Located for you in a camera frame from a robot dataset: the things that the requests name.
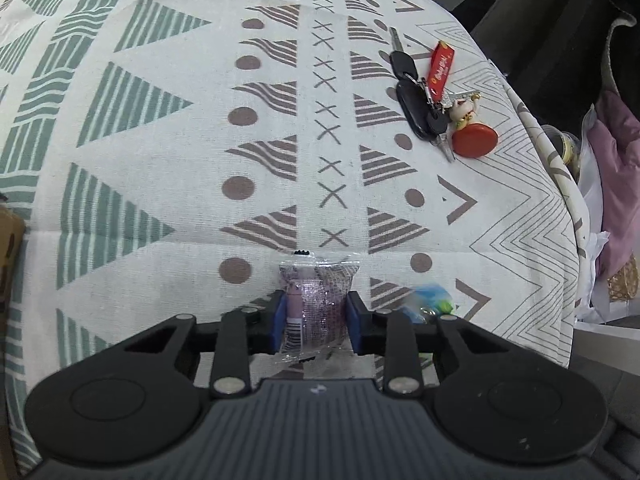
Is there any purple clear candy packet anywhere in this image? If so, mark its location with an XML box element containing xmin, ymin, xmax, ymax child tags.
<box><xmin>278</xmin><ymin>250</ymin><xmax>360</xmax><ymax>362</ymax></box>

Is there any blue candy packet upper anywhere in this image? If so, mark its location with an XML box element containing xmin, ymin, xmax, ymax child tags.
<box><xmin>399</xmin><ymin>284</ymin><xmax>456</xmax><ymax>324</ymax></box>

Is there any black car key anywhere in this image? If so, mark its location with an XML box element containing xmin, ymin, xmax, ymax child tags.
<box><xmin>388</xmin><ymin>27</ymin><xmax>454</xmax><ymax>162</ymax></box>

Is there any lucky cat key charm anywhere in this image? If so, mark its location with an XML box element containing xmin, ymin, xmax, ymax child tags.
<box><xmin>448</xmin><ymin>91</ymin><xmax>480</xmax><ymax>130</ymax></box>

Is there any patterned bed cover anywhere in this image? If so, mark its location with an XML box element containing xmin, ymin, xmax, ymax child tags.
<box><xmin>1</xmin><ymin>0</ymin><xmax>586</xmax><ymax>474</ymax></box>

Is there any yellow tape roll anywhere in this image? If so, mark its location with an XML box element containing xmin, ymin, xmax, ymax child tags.
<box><xmin>542</xmin><ymin>125</ymin><xmax>580</xmax><ymax>166</ymax></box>

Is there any brown cardboard box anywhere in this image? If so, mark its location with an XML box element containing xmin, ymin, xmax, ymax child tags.
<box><xmin>0</xmin><ymin>205</ymin><xmax>25</xmax><ymax>310</ymax></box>

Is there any pink clothing pile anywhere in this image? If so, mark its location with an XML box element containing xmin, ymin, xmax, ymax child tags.
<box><xmin>587</xmin><ymin>90</ymin><xmax>639</xmax><ymax>278</ymax></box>

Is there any black jacket on chair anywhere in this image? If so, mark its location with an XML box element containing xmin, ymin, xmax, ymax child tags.
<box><xmin>471</xmin><ymin>0</ymin><xmax>639</xmax><ymax>130</ymax></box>

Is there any red round keychain charm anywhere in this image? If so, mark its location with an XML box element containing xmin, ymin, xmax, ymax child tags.
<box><xmin>451</xmin><ymin>122</ymin><xmax>499</xmax><ymax>158</ymax></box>

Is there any red key strap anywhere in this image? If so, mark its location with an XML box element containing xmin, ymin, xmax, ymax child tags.
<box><xmin>425</xmin><ymin>40</ymin><xmax>458</xmax><ymax>102</ymax></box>

